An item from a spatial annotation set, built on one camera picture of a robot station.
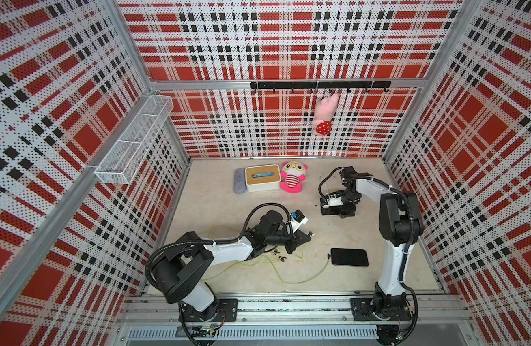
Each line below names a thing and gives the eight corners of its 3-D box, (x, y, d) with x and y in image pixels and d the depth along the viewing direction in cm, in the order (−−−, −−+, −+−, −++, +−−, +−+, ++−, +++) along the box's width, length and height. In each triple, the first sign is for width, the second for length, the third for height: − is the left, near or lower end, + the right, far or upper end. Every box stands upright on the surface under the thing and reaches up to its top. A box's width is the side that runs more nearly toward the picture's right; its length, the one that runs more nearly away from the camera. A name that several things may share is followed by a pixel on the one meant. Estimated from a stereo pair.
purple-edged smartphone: (332, 266, 86) (333, 264, 84) (329, 250, 90) (330, 248, 88) (367, 266, 86) (369, 264, 84) (363, 250, 90) (365, 248, 88)
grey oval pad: (235, 194, 108) (233, 188, 105) (235, 173, 117) (234, 167, 114) (246, 193, 109) (245, 187, 105) (245, 172, 118) (244, 166, 114)
